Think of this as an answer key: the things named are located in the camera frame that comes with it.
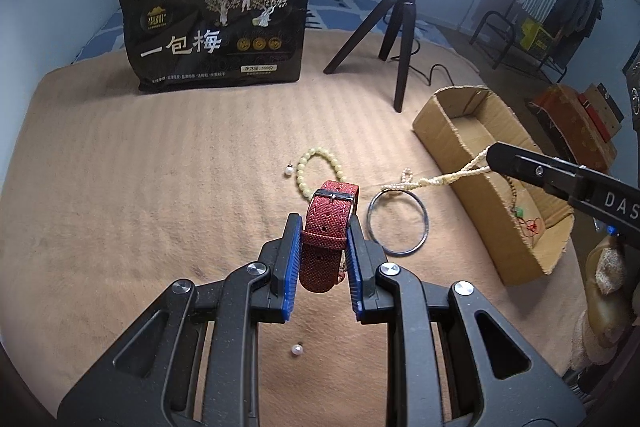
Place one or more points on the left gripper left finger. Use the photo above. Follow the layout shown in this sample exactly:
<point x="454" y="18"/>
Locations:
<point x="286" y="268"/>

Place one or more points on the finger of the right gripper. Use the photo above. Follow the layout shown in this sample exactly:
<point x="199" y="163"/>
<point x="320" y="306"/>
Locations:
<point x="556" y="177"/>

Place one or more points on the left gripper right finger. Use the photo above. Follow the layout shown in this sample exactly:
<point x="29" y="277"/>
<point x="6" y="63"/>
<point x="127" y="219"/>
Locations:
<point x="355" y="254"/>

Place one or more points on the red fabric strap watch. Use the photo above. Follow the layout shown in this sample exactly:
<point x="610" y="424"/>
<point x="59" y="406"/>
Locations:
<point x="324" y="236"/>

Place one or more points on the green jade red-cord pendant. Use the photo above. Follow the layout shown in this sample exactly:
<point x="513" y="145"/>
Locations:
<point x="525" y="212"/>

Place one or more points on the person's right hand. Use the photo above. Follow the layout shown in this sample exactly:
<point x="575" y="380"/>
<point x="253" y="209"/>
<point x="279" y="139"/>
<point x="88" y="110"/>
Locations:
<point x="609" y="313"/>

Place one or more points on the orange cloth covered box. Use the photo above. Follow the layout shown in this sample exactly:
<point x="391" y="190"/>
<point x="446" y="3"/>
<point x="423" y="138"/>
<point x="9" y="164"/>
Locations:
<point x="581" y="124"/>

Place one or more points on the cardboard box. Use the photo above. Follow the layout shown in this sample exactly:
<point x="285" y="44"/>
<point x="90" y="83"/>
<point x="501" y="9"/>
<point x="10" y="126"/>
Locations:
<point x="455" y="125"/>

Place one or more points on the silver metal bangle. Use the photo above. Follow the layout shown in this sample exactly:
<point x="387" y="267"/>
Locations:
<point x="398" y="221"/>

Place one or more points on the yellow box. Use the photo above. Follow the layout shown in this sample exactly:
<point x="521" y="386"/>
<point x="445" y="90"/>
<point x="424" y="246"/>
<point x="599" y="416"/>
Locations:
<point x="535" y="39"/>

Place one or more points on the hanging dark clothes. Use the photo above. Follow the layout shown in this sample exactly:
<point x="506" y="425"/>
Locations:
<point x="575" y="18"/>

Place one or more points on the black metal rack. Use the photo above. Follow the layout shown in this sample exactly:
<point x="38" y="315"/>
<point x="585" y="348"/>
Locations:
<point x="499" y="40"/>

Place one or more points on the beige blanket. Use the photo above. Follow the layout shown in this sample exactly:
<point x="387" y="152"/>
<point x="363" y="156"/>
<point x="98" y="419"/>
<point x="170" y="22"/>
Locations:
<point x="111" y="195"/>

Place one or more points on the black tripod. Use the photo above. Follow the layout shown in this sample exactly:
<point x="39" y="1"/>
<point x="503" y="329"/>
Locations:
<point x="402" y="24"/>

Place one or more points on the black snack bag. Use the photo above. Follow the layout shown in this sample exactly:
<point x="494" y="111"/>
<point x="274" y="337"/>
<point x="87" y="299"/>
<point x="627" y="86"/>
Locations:
<point x="195" y="44"/>

